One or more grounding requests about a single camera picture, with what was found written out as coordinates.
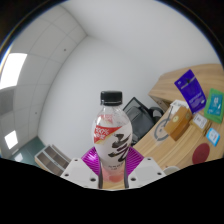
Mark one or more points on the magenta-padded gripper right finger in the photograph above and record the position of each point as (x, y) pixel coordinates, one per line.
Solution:
(148, 170)

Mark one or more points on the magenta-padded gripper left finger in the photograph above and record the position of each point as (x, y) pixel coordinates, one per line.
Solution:
(76, 170)

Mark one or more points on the pink drink bottle black cap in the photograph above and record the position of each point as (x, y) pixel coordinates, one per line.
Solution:
(111, 133)

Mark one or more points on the wooden cabinet with glass doors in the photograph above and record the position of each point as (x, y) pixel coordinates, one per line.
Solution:
(51, 158)

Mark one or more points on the round grey printed sheet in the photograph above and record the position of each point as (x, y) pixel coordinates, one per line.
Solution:
(161, 131)

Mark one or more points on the black mesh office chair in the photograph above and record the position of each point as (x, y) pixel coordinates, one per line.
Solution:
(140, 116)

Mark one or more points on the flat round red coaster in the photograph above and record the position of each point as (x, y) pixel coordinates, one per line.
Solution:
(201, 153)

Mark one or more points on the brown cardboard box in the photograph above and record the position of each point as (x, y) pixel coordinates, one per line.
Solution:
(178, 123)

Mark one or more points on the small tan white-labelled box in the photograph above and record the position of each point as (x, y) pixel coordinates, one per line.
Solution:
(200, 122)

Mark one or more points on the small ceiling light panel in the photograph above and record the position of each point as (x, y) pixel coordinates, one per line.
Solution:
(11, 140)

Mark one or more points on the small blue packet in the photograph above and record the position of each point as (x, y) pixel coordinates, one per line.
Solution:
(213, 136)

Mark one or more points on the wooden side desk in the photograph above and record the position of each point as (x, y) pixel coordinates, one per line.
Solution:
(166, 85)

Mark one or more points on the purple pouch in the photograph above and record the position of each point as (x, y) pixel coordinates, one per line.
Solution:
(190, 90)

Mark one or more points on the green packet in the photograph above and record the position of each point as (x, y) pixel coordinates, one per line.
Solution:
(215, 105)

